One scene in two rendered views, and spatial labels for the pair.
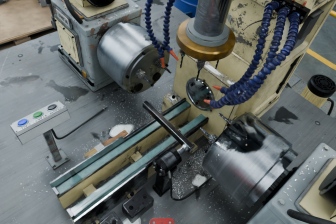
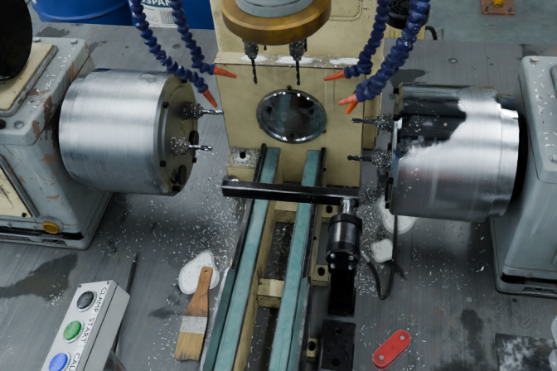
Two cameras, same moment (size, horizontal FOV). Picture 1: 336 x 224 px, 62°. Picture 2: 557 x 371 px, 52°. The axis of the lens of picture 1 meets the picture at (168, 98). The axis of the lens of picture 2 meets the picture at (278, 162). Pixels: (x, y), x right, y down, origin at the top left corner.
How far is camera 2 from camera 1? 0.32 m
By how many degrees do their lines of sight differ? 18
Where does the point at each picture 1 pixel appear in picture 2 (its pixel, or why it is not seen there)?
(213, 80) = (307, 75)
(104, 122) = (156, 282)
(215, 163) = (418, 185)
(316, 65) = not seen: hidden behind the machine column
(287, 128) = not seen: hidden behind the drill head
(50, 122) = (106, 325)
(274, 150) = (486, 105)
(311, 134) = (460, 80)
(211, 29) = not seen: outside the picture
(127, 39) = (118, 99)
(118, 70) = (138, 163)
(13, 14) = not seen: outside the picture
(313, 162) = (539, 86)
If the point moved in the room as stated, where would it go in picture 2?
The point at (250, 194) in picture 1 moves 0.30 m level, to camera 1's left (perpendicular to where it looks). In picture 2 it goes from (496, 190) to (353, 278)
